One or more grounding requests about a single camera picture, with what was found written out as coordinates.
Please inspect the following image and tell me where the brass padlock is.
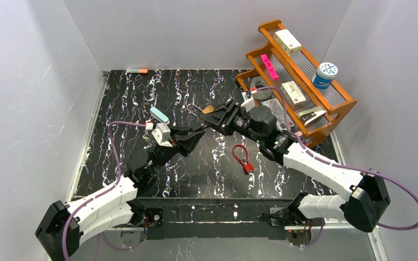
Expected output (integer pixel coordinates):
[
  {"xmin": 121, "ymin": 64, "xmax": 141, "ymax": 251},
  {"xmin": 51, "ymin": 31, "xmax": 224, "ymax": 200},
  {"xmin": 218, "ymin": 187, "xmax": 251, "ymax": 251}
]
[{"xmin": 186, "ymin": 103, "xmax": 215, "ymax": 119}]

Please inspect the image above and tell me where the red cable padlock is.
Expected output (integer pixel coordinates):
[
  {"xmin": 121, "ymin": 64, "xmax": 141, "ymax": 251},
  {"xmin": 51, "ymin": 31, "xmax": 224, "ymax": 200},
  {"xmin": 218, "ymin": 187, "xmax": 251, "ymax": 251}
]
[{"xmin": 232, "ymin": 144, "xmax": 254, "ymax": 175}]

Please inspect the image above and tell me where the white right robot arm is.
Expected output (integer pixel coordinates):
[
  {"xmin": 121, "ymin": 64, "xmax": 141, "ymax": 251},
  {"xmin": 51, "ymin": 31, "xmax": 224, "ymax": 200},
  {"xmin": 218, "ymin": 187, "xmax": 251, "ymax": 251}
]
[{"xmin": 200, "ymin": 100, "xmax": 391, "ymax": 233}]

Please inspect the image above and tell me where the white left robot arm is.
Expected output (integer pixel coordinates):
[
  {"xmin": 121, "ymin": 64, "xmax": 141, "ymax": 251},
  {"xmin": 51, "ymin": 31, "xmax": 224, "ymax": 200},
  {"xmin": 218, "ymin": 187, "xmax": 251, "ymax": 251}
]
[{"xmin": 35, "ymin": 123, "xmax": 206, "ymax": 260}]

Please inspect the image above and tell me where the teal white eraser block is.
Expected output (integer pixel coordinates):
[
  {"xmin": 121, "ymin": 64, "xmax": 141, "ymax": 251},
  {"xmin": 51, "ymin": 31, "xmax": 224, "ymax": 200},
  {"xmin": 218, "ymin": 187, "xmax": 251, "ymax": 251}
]
[{"xmin": 150, "ymin": 107, "xmax": 170, "ymax": 124}]

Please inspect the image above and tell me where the packaged blister card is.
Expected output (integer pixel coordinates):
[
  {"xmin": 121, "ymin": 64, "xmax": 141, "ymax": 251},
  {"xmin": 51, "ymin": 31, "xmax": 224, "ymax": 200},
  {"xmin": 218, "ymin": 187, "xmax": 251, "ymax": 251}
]
[{"xmin": 261, "ymin": 98, "xmax": 295, "ymax": 131}]

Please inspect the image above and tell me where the clear tape roll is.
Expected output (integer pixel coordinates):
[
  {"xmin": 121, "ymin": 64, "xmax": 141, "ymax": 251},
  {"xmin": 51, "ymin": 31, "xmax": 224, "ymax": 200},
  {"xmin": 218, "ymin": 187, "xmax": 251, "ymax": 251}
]
[{"xmin": 250, "ymin": 76, "xmax": 272, "ymax": 100}]

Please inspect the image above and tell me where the pink highlighter marker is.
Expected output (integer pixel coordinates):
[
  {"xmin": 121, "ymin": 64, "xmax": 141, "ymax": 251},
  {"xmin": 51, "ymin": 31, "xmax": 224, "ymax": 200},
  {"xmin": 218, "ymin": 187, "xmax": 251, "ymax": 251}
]
[{"xmin": 260, "ymin": 54, "xmax": 279, "ymax": 80}]

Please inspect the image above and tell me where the white red staple box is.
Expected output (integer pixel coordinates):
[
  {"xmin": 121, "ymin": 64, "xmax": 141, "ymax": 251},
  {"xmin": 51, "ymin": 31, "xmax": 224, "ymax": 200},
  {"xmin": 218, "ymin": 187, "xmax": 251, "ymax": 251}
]
[{"xmin": 281, "ymin": 80, "xmax": 306, "ymax": 109}]

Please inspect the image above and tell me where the orange wooden shelf rack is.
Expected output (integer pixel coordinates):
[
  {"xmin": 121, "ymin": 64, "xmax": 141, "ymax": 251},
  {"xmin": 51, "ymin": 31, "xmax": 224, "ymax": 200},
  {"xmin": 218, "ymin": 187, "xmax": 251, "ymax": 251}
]
[{"xmin": 236, "ymin": 20, "xmax": 356, "ymax": 147}]

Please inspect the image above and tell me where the orange grey marker pen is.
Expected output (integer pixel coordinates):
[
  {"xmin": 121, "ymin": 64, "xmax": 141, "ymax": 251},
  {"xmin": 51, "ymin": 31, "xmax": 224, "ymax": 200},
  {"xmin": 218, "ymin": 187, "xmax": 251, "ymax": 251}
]
[{"xmin": 125, "ymin": 69, "xmax": 149, "ymax": 74}]

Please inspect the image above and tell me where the white box top shelf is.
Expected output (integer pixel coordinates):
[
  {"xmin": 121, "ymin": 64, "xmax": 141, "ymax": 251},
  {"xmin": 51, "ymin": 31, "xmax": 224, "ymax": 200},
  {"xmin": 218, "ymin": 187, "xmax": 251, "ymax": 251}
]
[{"xmin": 273, "ymin": 29, "xmax": 302, "ymax": 56}]

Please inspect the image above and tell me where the blue white round jar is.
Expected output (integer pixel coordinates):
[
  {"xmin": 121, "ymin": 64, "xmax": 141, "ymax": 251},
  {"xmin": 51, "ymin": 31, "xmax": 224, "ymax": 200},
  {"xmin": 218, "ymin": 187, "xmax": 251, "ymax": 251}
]
[{"xmin": 311, "ymin": 62, "xmax": 339, "ymax": 90}]

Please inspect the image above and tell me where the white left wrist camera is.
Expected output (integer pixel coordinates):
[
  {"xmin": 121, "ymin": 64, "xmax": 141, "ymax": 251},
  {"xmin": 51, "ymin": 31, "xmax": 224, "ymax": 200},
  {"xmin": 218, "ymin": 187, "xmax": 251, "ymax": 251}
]
[{"xmin": 145, "ymin": 121, "xmax": 173, "ymax": 147}]

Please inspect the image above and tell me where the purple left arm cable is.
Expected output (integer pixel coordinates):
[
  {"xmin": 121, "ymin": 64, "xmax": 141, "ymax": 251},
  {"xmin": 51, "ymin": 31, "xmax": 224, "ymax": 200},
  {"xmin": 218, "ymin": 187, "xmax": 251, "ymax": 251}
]
[{"xmin": 62, "ymin": 121, "xmax": 149, "ymax": 261}]

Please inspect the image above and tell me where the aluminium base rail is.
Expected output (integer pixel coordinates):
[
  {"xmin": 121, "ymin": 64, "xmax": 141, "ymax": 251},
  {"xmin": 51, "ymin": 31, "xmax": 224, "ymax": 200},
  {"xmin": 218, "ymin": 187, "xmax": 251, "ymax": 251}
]
[{"xmin": 45, "ymin": 203, "xmax": 390, "ymax": 261}]

